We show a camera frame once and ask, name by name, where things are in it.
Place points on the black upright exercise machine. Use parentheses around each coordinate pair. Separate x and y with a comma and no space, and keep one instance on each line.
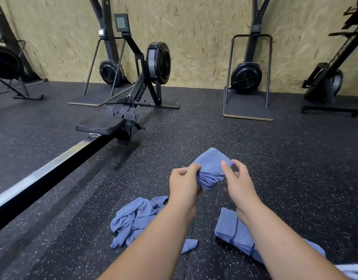
(325,84)

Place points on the person's right hand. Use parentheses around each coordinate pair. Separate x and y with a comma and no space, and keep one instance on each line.
(240,192)

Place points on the person's left forearm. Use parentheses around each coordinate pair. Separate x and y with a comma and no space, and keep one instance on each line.
(147,253)

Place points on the black fan bike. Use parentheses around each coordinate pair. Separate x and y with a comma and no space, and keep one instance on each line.
(4,61)

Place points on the black rowing machine with rail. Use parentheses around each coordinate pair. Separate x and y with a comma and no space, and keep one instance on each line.
(62,160)

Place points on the person's left hand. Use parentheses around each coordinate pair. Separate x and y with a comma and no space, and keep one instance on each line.
(183,192)

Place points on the white perforated metal rack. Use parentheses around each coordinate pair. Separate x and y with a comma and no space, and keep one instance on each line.
(351,271)

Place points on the black ski trainer grey platform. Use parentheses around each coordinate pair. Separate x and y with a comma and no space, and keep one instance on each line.
(109,72)

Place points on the black ski trainer wooden-edged platform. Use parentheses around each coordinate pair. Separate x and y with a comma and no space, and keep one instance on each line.
(246,77)

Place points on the blue towel pile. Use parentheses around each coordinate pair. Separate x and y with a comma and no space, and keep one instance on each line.
(132,218)

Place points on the person's right forearm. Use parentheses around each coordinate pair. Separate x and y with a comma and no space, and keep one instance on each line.
(290,253)

